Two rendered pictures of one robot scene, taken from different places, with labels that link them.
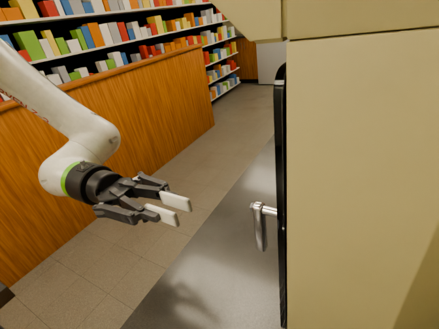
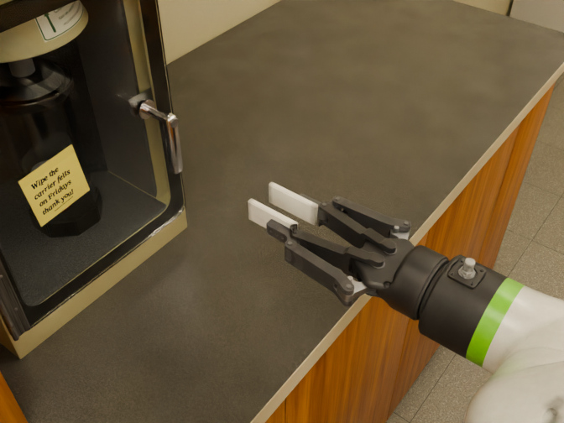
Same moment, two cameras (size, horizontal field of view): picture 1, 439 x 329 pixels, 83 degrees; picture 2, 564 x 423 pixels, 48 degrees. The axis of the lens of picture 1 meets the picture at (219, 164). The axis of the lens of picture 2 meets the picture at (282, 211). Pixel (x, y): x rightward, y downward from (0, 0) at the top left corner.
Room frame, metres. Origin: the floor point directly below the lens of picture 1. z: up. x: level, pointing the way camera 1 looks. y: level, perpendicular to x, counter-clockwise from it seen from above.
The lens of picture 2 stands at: (0.91, 0.13, 1.65)
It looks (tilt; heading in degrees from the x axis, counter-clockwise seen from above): 43 degrees down; 183
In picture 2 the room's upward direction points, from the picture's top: straight up
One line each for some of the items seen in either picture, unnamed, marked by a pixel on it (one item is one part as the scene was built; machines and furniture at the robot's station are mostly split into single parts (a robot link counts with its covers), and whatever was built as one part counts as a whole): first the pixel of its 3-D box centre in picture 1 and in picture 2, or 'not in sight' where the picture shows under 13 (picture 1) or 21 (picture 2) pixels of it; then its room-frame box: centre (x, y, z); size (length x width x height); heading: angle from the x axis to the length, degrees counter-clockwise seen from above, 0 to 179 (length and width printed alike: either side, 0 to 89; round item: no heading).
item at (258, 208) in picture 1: (270, 229); (164, 138); (0.24, -0.06, 1.17); 0.05 x 0.03 x 0.10; 55
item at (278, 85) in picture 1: (311, 177); (79, 154); (0.31, -0.14, 1.19); 0.30 x 0.01 x 0.40; 145
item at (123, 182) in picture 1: (142, 190); (334, 254); (0.42, 0.17, 1.14); 0.11 x 0.01 x 0.04; 66
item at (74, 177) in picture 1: (92, 182); (461, 301); (0.49, 0.29, 1.15); 0.09 x 0.06 x 0.12; 145
